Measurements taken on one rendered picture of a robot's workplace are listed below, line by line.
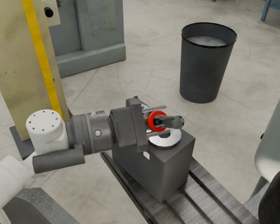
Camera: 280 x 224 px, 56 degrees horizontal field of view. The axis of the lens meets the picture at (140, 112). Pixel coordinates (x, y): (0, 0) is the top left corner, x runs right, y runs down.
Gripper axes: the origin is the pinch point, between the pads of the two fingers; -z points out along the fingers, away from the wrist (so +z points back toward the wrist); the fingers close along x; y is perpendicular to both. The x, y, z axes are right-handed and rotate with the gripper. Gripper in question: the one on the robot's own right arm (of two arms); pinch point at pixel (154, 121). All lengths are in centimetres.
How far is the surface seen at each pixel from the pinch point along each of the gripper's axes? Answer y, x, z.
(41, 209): -82, 38, 41
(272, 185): 42.1, 3.0, 4.9
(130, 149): -13.9, 7.3, 4.3
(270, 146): 30.1, 3.6, -5.0
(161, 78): -215, -30, -80
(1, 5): -108, -75, 47
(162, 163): -2.4, 10.5, -0.8
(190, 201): -13.7, 25.7, -10.7
